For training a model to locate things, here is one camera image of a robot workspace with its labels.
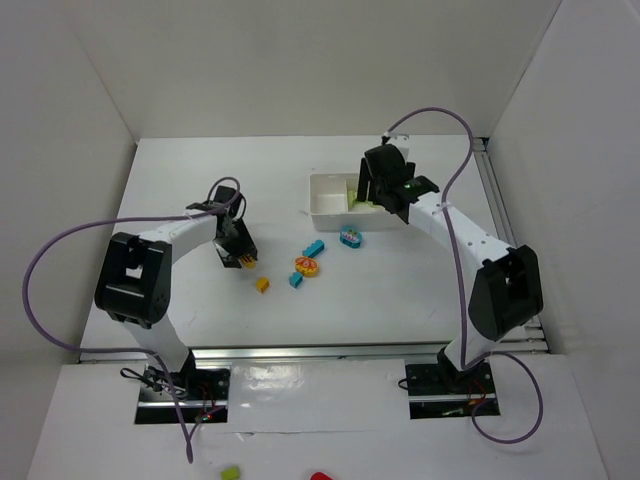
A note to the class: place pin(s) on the white three-compartment tray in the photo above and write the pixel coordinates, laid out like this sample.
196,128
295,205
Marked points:
329,210

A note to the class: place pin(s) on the yellow striped bee lego brick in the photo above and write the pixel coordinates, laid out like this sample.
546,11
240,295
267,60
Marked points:
248,261

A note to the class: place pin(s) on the teal frog lego brick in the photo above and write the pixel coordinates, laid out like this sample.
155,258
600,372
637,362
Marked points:
350,237

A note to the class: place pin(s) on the red object foreground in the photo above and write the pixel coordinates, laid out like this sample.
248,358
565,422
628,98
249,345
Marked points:
320,476

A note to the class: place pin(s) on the lime green lego brick bottom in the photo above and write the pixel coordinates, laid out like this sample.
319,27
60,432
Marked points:
356,205

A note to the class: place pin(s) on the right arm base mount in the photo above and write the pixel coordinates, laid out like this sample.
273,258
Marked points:
436,391

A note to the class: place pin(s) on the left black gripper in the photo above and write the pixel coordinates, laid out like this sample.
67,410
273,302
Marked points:
235,251

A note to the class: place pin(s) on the small orange lego brick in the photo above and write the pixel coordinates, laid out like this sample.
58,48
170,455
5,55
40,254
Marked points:
262,284

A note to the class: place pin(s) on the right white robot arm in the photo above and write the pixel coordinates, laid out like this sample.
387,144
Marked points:
473,251

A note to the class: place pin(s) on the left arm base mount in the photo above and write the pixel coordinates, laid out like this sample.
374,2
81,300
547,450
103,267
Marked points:
203,400

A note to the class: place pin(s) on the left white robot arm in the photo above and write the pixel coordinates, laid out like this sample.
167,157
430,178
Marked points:
135,283

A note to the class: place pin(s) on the green lego brick foreground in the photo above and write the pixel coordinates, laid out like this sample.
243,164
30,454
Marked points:
230,473

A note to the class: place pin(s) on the teal long lego brick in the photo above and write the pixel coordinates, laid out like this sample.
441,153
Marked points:
313,249

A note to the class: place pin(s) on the small teal lego brick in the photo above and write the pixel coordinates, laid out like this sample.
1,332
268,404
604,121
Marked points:
295,279

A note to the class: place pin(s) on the orange butterfly lego brick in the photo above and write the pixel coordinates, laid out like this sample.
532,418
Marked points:
306,266

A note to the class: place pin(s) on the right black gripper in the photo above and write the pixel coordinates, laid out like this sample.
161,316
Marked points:
364,181

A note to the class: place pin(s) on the aluminium rail front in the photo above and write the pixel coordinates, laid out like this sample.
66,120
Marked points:
537,345

